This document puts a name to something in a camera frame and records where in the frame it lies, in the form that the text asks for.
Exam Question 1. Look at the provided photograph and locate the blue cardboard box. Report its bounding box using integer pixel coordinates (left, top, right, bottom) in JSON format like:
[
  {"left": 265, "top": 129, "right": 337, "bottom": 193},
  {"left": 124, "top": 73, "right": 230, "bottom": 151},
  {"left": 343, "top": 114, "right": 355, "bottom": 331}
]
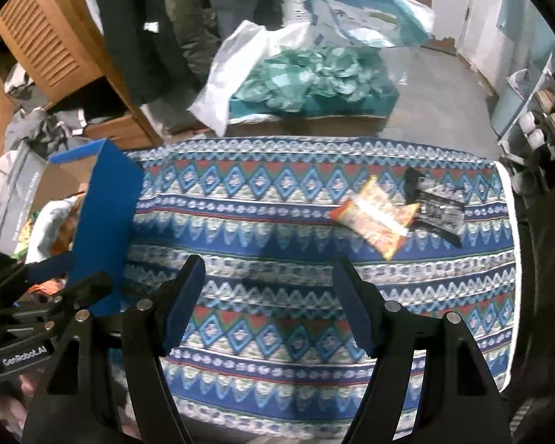
[{"left": 28, "top": 138, "right": 145, "bottom": 316}]

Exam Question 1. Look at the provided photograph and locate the grey fabric bag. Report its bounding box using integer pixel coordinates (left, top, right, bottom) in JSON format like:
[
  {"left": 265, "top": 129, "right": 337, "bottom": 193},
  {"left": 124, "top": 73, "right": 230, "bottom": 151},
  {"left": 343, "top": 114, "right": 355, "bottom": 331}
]
[{"left": 0, "top": 145, "right": 51, "bottom": 253}]

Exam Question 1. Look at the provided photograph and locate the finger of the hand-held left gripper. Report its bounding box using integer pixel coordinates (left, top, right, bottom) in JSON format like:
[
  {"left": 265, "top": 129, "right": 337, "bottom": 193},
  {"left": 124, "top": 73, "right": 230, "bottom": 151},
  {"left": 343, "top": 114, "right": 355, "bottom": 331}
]
[
  {"left": 51, "top": 271, "right": 115, "bottom": 317},
  {"left": 21, "top": 250, "right": 78, "bottom": 287}
]

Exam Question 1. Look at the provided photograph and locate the teal fabric in box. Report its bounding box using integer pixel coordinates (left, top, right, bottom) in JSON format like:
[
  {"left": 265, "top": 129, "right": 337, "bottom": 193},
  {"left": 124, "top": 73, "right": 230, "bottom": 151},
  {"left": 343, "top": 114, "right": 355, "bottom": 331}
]
[{"left": 233, "top": 45, "right": 394, "bottom": 112}]

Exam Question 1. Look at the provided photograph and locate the heap of assorted snack packets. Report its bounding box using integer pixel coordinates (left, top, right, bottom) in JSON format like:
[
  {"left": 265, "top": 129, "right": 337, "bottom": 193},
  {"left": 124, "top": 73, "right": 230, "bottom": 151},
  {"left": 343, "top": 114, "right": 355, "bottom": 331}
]
[{"left": 16, "top": 194, "right": 85, "bottom": 299}]

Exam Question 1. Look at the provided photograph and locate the shelf rack with cups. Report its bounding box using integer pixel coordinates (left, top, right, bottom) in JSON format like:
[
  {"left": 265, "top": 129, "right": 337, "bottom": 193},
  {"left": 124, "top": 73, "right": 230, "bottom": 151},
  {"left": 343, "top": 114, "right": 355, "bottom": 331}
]
[{"left": 490, "top": 67, "right": 555, "bottom": 199}]

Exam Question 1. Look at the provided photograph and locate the printed blanket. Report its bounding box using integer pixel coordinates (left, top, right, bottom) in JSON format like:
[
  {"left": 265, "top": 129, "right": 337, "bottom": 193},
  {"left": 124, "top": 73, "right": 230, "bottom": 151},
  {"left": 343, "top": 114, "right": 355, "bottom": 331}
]
[{"left": 106, "top": 135, "right": 523, "bottom": 435}]

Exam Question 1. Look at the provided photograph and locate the orange snack packet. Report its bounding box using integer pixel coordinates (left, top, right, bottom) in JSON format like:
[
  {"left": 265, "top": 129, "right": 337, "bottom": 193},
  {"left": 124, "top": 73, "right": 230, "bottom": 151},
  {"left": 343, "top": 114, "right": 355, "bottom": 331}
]
[{"left": 328, "top": 175, "right": 421, "bottom": 260}]

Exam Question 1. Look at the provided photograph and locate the teal brown cardboard box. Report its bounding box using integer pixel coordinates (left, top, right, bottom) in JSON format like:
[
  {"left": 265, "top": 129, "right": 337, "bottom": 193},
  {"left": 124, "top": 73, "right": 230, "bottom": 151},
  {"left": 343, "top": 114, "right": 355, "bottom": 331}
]
[{"left": 226, "top": 85, "right": 399, "bottom": 138}]

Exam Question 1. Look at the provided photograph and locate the wooden louvered wardrobe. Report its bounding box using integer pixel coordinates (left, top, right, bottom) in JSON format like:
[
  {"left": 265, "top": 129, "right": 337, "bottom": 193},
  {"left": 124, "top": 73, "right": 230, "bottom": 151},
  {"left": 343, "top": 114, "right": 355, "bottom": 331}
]
[{"left": 0, "top": 0, "right": 165, "bottom": 151}]

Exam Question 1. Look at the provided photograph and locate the blue white plastic bag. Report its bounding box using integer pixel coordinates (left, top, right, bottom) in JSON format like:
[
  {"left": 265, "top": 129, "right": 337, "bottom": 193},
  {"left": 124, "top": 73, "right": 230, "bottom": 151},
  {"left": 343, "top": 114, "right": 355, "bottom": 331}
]
[{"left": 303, "top": 0, "right": 438, "bottom": 49}]

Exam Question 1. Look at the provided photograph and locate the grey clothing pile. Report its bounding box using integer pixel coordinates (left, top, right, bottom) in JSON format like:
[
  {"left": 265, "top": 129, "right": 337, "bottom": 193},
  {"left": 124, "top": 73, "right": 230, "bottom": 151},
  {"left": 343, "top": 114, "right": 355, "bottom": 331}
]
[{"left": 2, "top": 107, "right": 91, "bottom": 155}]

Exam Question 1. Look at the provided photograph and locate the person's left hand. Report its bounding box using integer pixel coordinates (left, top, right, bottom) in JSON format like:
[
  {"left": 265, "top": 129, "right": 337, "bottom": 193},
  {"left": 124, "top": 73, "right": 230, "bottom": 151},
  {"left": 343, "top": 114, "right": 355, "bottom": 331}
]
[{"left": 0, "top": 372, "right": 40, "bottom": 428}]

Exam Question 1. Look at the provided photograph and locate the dark hanging jacket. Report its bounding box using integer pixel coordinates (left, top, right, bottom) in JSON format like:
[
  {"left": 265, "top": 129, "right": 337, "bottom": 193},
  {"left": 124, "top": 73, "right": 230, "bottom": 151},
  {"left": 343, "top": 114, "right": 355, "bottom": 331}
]
[{"left": 90, "top": 0, "right": 199, "bottom": 107}]

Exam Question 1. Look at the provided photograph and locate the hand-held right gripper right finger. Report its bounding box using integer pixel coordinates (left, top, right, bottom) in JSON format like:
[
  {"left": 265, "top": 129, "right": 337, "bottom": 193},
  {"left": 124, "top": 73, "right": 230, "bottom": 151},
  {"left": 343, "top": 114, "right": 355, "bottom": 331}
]
[{"left": 332, "top": 258, "right": 514, "bottom": 444}]

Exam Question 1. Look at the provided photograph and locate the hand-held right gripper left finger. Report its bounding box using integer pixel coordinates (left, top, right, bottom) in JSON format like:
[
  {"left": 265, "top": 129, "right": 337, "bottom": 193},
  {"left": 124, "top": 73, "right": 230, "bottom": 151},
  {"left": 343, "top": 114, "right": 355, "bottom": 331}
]
[{"left": 21, "top": 254, "right": 207, "bottom": 444}]

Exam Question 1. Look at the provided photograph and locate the black silver snack packet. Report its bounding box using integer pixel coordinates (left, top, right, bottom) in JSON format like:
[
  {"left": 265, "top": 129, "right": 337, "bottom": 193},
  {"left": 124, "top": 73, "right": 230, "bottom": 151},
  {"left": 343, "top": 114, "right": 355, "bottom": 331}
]
[{"left": 403, "top": 168, "right": 467, "bottom": 248}]

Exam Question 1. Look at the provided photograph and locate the olive hanging jacket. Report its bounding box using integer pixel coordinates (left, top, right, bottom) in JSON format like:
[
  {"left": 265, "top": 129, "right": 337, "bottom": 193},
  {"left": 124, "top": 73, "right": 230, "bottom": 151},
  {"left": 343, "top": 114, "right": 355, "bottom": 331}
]
[{"left": 157, "top": 0, "right": 223, "bottom": 88}]

